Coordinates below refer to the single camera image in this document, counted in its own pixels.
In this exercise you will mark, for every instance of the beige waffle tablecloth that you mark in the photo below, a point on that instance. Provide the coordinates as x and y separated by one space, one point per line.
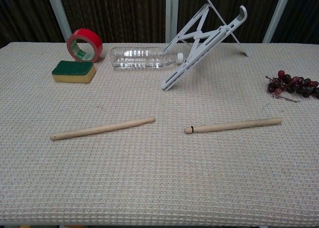
159 150

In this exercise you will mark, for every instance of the dark red grape bunch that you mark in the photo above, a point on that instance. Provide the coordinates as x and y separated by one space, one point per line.
296 84

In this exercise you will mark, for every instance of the red tape roll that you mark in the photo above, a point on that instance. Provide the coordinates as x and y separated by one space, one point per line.
93 42

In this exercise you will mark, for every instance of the white metal frame post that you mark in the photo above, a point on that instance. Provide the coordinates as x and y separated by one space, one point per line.
172 13
58 13
277 14

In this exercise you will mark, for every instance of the clear plastic water bottle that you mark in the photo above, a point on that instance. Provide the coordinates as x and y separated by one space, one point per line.
139 58

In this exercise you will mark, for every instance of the green and yellow sponge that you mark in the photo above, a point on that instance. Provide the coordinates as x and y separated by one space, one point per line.
73 70

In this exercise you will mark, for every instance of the white folding laptop stand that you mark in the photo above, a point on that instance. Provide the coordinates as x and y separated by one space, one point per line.
197 38

